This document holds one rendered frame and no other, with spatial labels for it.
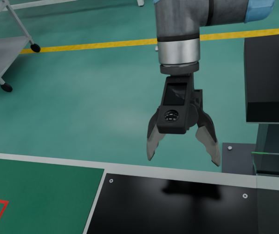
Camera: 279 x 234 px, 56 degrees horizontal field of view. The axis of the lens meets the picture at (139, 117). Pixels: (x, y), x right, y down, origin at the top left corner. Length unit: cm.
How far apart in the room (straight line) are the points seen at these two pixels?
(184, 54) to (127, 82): 162
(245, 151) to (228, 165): 13
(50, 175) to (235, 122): 119
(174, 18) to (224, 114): 130
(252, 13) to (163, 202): 40
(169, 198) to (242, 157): 96
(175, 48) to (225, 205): 33
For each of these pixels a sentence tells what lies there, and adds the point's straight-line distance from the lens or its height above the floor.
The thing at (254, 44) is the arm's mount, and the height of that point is 81.
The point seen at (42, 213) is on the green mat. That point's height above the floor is 75.
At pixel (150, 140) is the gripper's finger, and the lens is 54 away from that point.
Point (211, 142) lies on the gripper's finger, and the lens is 51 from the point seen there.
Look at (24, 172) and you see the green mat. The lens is 83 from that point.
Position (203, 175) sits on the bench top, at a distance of 64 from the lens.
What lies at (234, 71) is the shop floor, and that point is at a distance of 198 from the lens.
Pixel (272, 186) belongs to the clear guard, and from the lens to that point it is 29.
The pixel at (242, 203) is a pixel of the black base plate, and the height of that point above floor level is 77.
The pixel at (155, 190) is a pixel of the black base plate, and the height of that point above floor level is 77.
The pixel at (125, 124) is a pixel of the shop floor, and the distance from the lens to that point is 178.
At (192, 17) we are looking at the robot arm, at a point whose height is 109.
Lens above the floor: 132
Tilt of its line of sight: 47 degrees down
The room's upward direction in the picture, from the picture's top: 22 degrees counter-clockwise
